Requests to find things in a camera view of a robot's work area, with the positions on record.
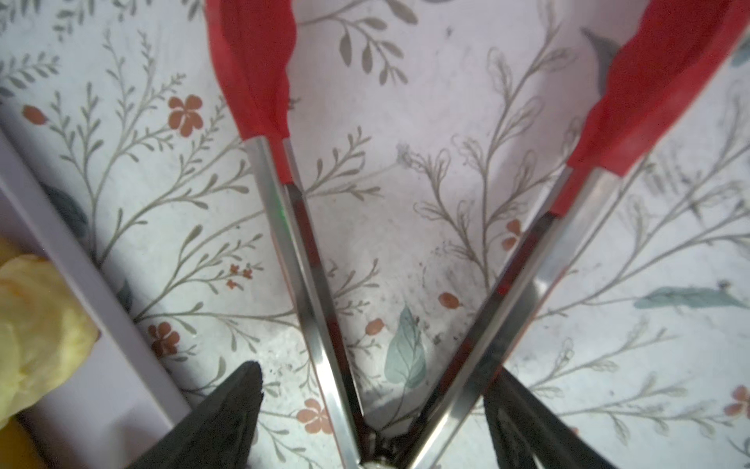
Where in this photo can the lavender plastic tray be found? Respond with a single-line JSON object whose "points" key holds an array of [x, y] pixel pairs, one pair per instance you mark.
{"points": [[121, 401]]}

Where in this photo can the yellow orange oval bread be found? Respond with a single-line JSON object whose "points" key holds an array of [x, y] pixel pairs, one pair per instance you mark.
{"points": [[17, 449]]}

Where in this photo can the red silicone steel tongs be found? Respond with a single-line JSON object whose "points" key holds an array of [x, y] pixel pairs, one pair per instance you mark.
{"points": [[652, 81]]}

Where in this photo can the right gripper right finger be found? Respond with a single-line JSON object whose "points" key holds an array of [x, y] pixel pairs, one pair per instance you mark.
{"points": [[526, 434]]}

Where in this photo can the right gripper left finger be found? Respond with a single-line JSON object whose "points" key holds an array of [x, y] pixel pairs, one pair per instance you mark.
{"points": [[219, 432]]}

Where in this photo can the pale cream fake bun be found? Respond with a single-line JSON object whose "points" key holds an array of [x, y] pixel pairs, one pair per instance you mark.
{"points": [[46, 335]]}

